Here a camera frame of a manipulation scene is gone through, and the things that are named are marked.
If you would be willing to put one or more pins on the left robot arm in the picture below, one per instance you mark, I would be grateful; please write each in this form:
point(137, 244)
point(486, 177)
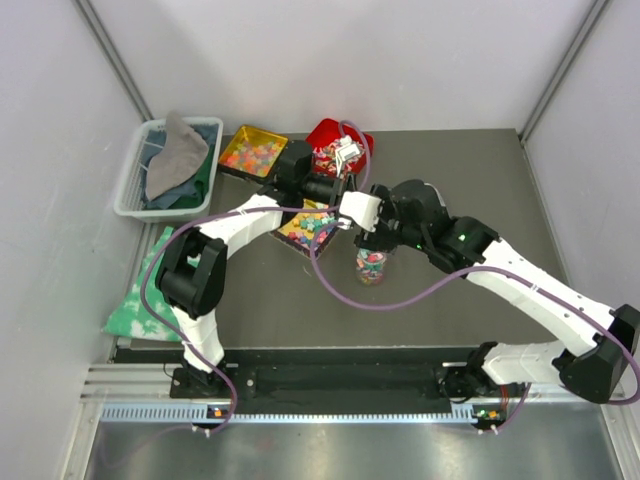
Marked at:
point(191, 275)

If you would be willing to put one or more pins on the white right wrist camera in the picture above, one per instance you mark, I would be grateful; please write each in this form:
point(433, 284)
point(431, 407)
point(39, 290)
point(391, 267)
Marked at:
point(357, 209)

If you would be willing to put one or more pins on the green white patterned cloth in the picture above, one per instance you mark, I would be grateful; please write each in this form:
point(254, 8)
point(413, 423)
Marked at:
point(131, 319)

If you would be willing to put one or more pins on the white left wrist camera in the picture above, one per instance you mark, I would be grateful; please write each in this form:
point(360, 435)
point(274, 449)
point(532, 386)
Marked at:
point(346, 150)

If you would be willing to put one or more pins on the clear plastic jar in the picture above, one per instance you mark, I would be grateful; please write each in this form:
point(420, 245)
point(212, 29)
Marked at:
point(370, 266)

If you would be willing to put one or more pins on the gold tin of gummy candies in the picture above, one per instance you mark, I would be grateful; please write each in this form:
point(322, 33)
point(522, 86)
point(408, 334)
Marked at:
point(252, 153)

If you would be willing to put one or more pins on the aluminium rail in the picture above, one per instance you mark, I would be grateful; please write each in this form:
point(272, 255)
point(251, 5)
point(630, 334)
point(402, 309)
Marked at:
point(146, 381)

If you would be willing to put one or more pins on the white plastic basket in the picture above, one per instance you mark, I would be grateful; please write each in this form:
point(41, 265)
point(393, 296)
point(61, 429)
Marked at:
point(128, 198)

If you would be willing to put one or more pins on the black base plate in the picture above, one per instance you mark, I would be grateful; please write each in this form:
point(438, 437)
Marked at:
point(305, 383)

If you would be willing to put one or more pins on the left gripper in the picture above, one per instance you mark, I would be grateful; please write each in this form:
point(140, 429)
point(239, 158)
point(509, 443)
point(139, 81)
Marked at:
point(342, 184)

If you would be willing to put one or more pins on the grey cloth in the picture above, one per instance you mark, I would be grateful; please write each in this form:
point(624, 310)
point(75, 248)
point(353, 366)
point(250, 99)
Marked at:
point(183, 154)

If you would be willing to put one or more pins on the patterned tin of pastel candies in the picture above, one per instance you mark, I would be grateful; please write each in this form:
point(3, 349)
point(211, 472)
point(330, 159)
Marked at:
point(299, 232)

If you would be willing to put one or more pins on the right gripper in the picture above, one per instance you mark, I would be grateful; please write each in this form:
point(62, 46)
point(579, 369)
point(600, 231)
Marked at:
point(376, 241)

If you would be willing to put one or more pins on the red tin of lollipop candies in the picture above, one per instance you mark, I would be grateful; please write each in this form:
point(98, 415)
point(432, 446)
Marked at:
point(325, 139)

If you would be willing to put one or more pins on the blue green cloths in basket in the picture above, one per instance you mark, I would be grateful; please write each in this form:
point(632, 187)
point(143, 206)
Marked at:
point(191, 193)

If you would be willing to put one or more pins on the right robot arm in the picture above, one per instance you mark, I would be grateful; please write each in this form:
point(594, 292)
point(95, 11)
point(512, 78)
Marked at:
point(593, 342)

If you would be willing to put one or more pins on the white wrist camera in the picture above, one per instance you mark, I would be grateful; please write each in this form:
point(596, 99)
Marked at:
point(357, 209)
point(346, 150)

